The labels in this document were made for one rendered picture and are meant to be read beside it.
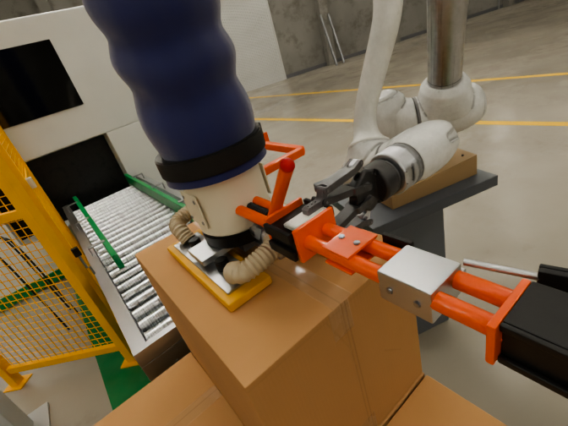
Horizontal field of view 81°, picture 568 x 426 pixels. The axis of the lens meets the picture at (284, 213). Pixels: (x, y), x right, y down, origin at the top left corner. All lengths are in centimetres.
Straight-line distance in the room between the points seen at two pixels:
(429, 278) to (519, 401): 126
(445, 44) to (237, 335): 93
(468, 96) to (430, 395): 87
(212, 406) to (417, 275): 79
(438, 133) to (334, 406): 56
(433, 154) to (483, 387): 113
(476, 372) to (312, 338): 117
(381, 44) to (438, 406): 82
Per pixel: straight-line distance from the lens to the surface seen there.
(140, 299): 162
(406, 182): 66
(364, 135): 84
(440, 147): 72
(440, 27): 111
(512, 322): 36
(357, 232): 49
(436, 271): 41
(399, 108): 124
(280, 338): 57
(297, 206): 58
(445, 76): 119
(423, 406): 94
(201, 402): 109
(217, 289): 68
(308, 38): 1317
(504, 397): 163
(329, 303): 60
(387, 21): 85
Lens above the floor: 136
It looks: 27 degrees down
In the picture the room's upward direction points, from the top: 17 degrees counter-clockwise
